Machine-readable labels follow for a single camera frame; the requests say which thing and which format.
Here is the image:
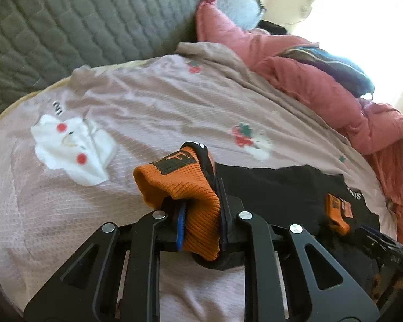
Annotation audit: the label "dark object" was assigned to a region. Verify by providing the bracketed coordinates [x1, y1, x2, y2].
[257, 20, 291, 37]

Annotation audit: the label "striped multicoloured cloth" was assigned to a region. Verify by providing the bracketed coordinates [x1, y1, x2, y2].
[280, 45, 376, 98]

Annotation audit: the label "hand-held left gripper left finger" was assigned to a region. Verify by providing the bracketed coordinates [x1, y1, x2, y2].
[23, 204, 193, 322]

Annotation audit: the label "black garment with orange cuff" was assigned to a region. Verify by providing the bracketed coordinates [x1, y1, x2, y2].
[133, 142, 381, 270]

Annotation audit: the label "pink puffy duvet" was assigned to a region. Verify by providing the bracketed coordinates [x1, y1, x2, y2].
[222, 28, 403, 245]

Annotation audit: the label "pink frilled pillow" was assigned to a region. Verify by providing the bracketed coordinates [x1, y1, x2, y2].
[194, 0, 247, 46]

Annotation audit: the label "pink printed blanket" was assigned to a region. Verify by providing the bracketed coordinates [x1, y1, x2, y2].
[0, 42, 398, 322]

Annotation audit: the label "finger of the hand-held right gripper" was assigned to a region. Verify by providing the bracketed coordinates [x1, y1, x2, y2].
[357, 225, 392, 244]

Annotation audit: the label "grey quilted cover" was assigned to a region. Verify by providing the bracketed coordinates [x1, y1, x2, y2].
[0, 0, 261, 130]

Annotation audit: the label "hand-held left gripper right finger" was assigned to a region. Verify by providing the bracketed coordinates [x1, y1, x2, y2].
[218, 178, 381, 322]

